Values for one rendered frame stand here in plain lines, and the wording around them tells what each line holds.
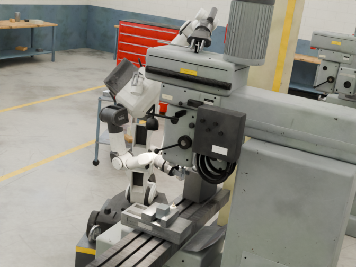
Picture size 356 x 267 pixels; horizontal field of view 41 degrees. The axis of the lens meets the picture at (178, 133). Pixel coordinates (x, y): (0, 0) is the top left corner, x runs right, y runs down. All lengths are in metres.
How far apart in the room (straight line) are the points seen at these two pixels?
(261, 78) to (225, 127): 2.15
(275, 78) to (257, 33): 1.89
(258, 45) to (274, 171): 0.58
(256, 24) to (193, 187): 1.13
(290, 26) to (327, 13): 7.35
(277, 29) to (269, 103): 1.91
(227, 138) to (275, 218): 0.45
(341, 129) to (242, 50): 0.56
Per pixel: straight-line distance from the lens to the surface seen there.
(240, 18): 2.22
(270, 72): 4.10
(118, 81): 2.88
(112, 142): 2.88
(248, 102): 2.23
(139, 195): 3.48
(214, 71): 2.24
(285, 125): 2.20
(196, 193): 2.88
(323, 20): 11.37
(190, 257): 2.56
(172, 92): 2.36
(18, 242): 4.27
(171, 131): 2.43
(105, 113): 2.85
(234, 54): 2.24
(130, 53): 7.98
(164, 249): 2.42
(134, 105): 2.82
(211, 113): 2.02
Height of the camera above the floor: 2.24
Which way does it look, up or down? 18 degrees down
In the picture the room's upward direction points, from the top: 7 degrees clockwise
